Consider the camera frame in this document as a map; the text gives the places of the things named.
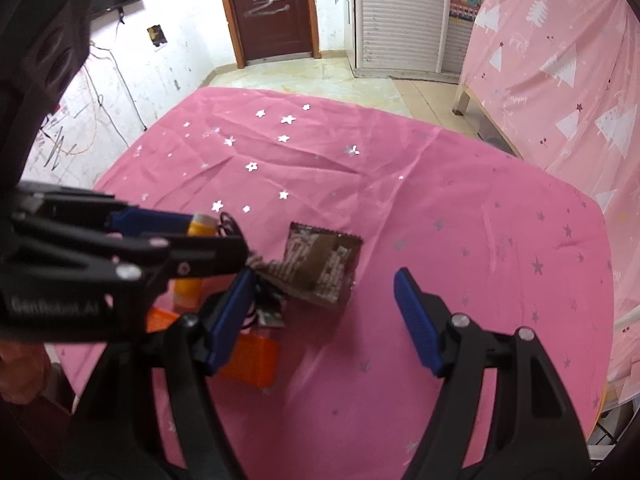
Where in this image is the white louvered cabinet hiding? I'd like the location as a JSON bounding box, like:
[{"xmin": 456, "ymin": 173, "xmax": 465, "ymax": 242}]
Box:
[{"xmin": 350, "ymin": 0, "xmax": 473, "ymax": 78}]

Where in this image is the pink tree-print cloth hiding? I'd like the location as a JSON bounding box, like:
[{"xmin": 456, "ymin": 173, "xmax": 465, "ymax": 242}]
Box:
[{"xmin": 452, "ymin": 0, "xmax": 640, "ymax": 376}]

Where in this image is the flat orange box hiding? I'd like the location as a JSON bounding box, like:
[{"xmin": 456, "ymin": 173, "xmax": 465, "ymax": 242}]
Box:
[{"xmin": 145, "ymin": 307, "xmax": 278, "ymax": 388}]

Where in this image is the brown foil wrapper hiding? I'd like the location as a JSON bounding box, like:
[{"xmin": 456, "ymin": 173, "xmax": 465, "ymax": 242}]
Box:
[{"xmin": 245, "ymin": 222, "xmax": 364, "ymax": 311}]

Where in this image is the orange wall cable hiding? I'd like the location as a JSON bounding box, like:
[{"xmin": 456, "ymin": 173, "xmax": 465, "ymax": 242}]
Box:
[{"xmin": 62, "ymin": 62, "xmax": 110, "ymax": 157}]

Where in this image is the wooden furniture frame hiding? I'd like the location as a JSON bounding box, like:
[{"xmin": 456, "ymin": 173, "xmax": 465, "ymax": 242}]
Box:
[{"xmin": 452, "ymin": 85, "xmax": 523, "ymax": 159}]

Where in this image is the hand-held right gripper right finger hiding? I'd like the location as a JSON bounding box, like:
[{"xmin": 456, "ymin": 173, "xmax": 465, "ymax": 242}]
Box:
[{"xmin": 394, "ymin": 267, "xmax": 591, "ymax": 480}]

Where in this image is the brown door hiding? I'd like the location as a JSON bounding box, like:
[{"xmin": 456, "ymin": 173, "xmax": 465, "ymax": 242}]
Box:
[{"xmin": 215, "ymin": 0, "xmax": 321, "ymax": 67}]

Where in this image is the pink starred tablecloth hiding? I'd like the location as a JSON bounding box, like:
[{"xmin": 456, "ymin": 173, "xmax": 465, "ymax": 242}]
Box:
[{"xmin": 55, "ymin": 86, "xmax": 615, "ymax": 480}]

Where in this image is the person's left hand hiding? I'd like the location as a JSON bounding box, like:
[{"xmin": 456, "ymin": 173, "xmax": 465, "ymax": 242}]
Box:
[{"xmin": 0, "ymin": 341, "xmax": 51, "ymax": 403}]

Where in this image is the black wall cable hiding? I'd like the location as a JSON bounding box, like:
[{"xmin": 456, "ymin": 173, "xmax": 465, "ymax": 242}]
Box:
[{"xmin": 89, "ymin": 7, "xmax": 149, "ymax": 132}]

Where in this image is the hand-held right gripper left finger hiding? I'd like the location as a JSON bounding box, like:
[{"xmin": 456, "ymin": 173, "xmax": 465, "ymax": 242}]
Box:
[{"xmin": 65, "ymin": 267, "xmax": 257, "ymax": 480}]

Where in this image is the yellow tube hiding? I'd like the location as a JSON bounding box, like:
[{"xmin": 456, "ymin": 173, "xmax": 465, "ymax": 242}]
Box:
[{"xmin": 172, "ymin": 212, "xmax": 221, "ymax": 311}]

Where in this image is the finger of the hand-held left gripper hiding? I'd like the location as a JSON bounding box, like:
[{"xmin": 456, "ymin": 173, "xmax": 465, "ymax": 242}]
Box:
[
  {"xmin": 12, "ymin": 182, "xmax": 197, "ymax": 237},
  {"xmin": 10, "ymin": 212, "xmax": 251, "ymax": 281}
]

